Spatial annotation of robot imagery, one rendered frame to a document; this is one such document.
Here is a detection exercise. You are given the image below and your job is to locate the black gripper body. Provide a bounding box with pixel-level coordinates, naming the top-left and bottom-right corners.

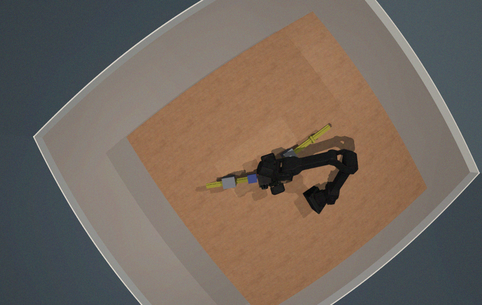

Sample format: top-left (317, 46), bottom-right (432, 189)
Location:
top-left (261, 153), bottom-right (285, 195)

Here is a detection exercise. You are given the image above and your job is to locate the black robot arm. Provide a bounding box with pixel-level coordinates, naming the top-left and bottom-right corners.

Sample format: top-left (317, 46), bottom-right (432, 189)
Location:
top-left (257, 149), bottom-right (358, 207)

